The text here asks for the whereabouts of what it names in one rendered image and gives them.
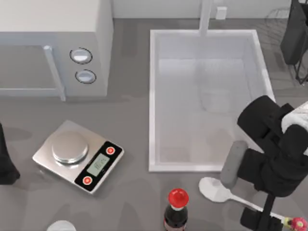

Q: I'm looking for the white spoon with flower handle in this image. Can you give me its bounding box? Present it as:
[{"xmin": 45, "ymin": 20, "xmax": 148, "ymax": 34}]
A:
[{"xmin": 198, "ymin": 177, "xmax": 308, "ymax": 230}]

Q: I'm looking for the pale microwave door handle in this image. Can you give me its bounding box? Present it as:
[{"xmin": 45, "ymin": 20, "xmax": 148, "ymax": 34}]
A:
[{"xmin": 43, "ymin": 45, "xmax": 66, "ymax": 102}]

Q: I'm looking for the pale microwave door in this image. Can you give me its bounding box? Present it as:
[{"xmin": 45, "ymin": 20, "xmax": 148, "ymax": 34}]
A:
[{"xmin": 0, "ymin": 32, "xmax": 66, "ymax": 102}]

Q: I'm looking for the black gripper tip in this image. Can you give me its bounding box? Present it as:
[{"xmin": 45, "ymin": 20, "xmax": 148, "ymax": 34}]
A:
[{"xmin": 0, "ymin": 123, "xmax": 21, "ymax": 186}]

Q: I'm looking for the large round microwave knob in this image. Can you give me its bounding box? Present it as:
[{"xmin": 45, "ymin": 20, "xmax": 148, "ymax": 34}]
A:
[{"xmin": 69, "ymin": 47, "xmax": 93, "ymax": 65}]

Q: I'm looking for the tall white tap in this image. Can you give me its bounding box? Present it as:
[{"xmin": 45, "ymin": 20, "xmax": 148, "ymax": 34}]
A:
[{"xmin": 199, "ymin": 0, "xmax": 213, "ymax": 37}]

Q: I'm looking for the pale microwave oven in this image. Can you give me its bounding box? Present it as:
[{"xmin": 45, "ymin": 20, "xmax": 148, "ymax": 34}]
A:
[{"xmin": 0, "ymin": 0, "xmax": 114, "ymax": 102}]

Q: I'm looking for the white cup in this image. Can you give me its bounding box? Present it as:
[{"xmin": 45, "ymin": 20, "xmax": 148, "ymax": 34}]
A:
[{"xmin": 46, "ymin": 219, "xmax": 76, "ymax": 231}]

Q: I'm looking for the small round microwave knob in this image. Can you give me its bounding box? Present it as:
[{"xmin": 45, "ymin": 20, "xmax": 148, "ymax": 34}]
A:
[{"xmin": 75, "ymin": 69, "xmax": 97, "ymax": 85}]

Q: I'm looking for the silver kitchen scale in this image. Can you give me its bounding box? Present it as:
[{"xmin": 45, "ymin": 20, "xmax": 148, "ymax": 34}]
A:
[{"xmin": 32, "ymin": 119, "xmax": 125, "ymax": 195}]

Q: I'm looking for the black chair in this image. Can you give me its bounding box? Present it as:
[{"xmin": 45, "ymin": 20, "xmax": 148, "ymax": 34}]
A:
[{"xmin": 280, "ymin": 0, "xmax": 308, "ymax": 85}]

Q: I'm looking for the white sink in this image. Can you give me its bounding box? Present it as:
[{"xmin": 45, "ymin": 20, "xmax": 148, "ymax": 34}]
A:
[{"xmin": 148, "ymin": 29, "xmax": 276, "ymax": 173}]

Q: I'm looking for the dark bottle with red cap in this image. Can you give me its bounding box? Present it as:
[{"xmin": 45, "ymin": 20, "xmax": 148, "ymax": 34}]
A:
[{"xmin": 163, "ymin": 188, "xmax": 190, "ymax": 231}]

